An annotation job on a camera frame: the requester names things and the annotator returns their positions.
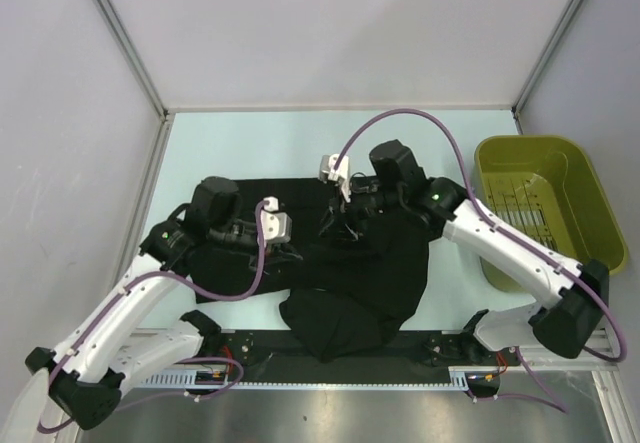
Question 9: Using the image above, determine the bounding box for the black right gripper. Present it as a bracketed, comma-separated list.
[320, 175, 405, 242]

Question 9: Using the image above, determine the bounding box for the black long sleeve shirt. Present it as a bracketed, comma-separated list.
[186, 177, 429, 362]

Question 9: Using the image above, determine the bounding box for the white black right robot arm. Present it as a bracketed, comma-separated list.
[319, 140, 609, 364]

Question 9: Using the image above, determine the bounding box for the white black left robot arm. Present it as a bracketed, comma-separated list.
[25, 177, 299, 430]

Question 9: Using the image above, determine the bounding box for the olive green plastic tub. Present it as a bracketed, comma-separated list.
[473, 135, 628, 275]

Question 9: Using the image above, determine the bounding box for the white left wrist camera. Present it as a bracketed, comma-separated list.
[260, 196, 292, 244]

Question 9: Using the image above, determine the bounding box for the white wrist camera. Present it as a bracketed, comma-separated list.
[260, 196, 292, 244]
[318, 154, 351, 203]

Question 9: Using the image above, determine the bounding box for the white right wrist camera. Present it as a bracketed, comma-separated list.
[318, 154, 351, 203]

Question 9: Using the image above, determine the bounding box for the aluminium frame rail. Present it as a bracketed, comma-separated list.
[69, 327, 614, 370]

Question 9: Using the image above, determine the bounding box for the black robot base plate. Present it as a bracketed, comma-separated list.
[163, 328, 522, 398]

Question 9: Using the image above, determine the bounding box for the slotted grey cable duct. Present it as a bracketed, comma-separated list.
[144, 368, 471, 390]

